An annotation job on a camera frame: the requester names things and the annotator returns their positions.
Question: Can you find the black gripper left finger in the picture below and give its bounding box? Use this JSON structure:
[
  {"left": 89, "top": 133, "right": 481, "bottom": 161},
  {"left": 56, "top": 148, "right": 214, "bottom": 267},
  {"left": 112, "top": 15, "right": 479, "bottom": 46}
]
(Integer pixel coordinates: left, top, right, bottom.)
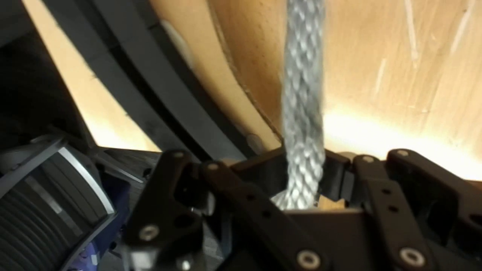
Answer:
[{"left": 122, "top": 148, "right": 323, "bottom": 271}]

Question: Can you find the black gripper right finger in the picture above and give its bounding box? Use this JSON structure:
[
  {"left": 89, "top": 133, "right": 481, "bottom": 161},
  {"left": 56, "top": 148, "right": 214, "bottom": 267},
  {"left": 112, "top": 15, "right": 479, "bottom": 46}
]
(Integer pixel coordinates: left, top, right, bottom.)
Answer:
[{"left": 321, "top": 148, "right": 482, "bottom": 271}]

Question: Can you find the white braided rope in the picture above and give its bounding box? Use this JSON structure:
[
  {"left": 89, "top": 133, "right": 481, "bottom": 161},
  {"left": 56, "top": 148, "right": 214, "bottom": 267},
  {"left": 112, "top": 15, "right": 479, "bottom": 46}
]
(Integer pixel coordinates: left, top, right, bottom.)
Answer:
[{"left": 270, "top": 0, "right": 329, "bottom": 211}]

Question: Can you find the black curved grooved track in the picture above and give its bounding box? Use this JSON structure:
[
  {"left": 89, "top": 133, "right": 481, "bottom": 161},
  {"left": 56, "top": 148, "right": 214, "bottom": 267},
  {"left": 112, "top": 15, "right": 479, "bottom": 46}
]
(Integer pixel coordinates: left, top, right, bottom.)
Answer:
[{"left": 42, "top": 0, "right": 255, "bottom": 163}]

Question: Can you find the grey ribbed round device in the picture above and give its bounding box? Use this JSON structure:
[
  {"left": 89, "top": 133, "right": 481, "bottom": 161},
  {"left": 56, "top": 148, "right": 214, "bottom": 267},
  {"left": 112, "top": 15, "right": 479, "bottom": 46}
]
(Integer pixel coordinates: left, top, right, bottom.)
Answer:
[{"left": 0, "top": 134, "right": 118, "bottom": 271}]

